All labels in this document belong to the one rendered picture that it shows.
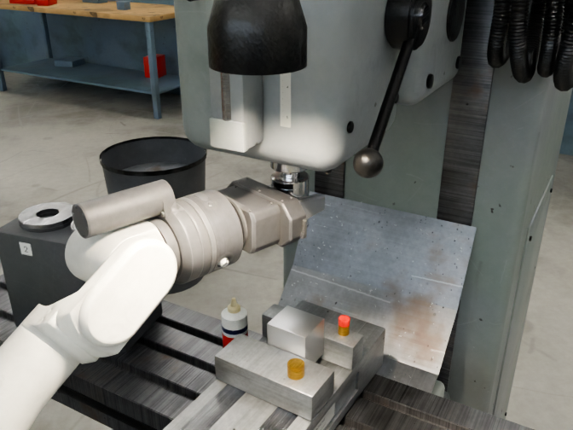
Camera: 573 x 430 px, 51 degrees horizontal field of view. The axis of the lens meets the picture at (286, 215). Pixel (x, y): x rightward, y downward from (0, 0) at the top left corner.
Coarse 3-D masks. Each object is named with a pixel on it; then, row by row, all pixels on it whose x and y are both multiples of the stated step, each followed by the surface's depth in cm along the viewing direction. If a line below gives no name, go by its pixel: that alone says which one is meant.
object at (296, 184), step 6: (276, 174) 73; (300, 174) 73; (306, 174) 73; (276, 180) 72; (282, 180) 72; (288, 180) 72; (294, 180) 72; (300, 180) 72; (306, 180) 72; (276, 186) 72; (282, 186) 71; (288, 186) 71; (294, 186) 71; (300, 186) 72; (306, 186) 72
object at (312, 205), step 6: (300, 198) 72; (306, 198) 72; (312, 198) 73; (318, 198) 73; (324, 198) 74; (300, 204) 71; (306, 204) 72; (312, 204) 73; (318, 204) 73; (324, 204) 74; (306, 210) 72; (312, 210) 73; (318, 210) 74; (306, 216) 73; (312, 216) 74
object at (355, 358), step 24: (264, 312) 89; (312, 312) 96; (336, 312) 96; (264, 336) 90; (336, 336) 84; (360, 336) 84; (384, 336) 92; (336, 360) 84; (360, 360) 85; (216, 384) 81; (336, 384) 81; (360, 384) 88; (192, 408) 77; (216, 408) 77; (240, 408) 77; (264, 408) 77; (336, 408) 82
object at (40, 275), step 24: (24, 216) 98; (48, 216) 101; (0, 240) 96; (24, 240) 94; (48, 240) 93; (24, 264) 97; (48, 264) 95; (24, 288) 99; (48, 288) 97; (72, 288) 95; (24, 312) 102
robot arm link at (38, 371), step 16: (16, 336) 54; (32, 336) 54; (0, 352) 53; (16, 352) 53; (32, 352) 53; (48, 352) 53; (0, 368) 52; (16, 368) 52; (32, 368) 53; (48, 368) 53; (64, 368) 54; (0, 384) 52; (16, 384) 52; (32, 384) 53; (48, 384) 54; (0, 400) 51; (16, 400) 52; (32, 400) 53; (48, 400) 55; (0, 416) 51; (16, 416) 52; (32, 416) 53
